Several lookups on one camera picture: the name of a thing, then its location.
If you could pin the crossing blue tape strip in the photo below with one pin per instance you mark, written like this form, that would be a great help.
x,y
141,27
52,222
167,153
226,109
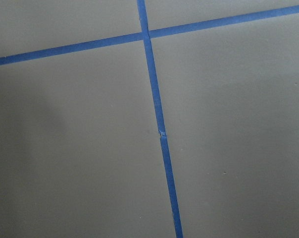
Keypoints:
x,y
156,33

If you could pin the long blue tape strip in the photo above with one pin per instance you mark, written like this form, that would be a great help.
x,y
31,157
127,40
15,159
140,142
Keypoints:
x,y
160,118

